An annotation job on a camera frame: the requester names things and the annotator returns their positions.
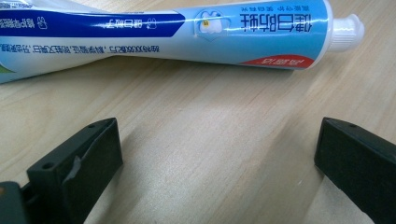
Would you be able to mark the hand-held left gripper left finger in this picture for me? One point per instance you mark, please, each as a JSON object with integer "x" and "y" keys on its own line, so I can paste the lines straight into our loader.
{"x": 77, "y": 174}

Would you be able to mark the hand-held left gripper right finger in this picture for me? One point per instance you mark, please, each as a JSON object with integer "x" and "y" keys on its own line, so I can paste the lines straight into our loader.
{"x": 361, "y": 168}

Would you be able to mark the blue and white toothpaste tube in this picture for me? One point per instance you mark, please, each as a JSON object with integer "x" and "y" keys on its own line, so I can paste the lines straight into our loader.
{"x": 193, "y": 34}

